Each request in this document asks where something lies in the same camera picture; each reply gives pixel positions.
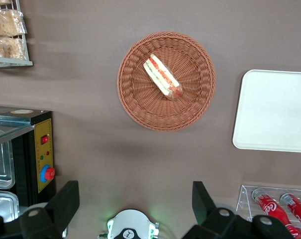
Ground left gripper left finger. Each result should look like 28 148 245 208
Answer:
17 180 80 239

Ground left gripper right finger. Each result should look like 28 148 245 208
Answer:
180 181 253 239

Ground triangle sandwich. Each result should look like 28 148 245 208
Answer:
143 53 183 102

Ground beige plastic tray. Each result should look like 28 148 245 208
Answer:
232 69 301 153

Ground round brown wicker basket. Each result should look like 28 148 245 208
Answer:
117 31 217 132

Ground clear acrylic bottle rack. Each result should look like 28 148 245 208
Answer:
236 184 301 239

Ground black food warmer cabinet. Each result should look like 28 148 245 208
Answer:
0 104 57 224

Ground steel warmer pan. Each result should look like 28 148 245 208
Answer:
0 190 20 224
0 140 16 190

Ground red cola bottle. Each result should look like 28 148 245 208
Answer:
284 223 301 239
251 188 292 226
280 193 301 229

